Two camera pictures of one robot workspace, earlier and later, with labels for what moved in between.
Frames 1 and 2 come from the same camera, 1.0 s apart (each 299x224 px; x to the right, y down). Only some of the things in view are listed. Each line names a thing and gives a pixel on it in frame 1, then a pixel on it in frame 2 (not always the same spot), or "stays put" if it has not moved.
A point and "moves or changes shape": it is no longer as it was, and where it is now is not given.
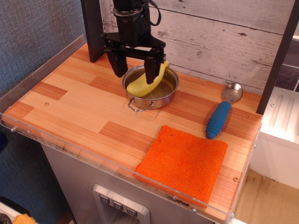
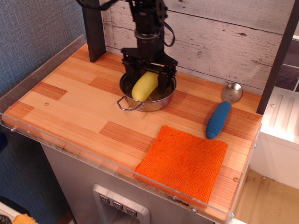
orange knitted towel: [183, 165] stays put
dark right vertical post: [272, 83] stays put
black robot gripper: [133, 34] to [150, 52]
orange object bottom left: [24, 219] stays put
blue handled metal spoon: [231, 92] stays put
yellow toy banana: [138, 87] moves or changes shape
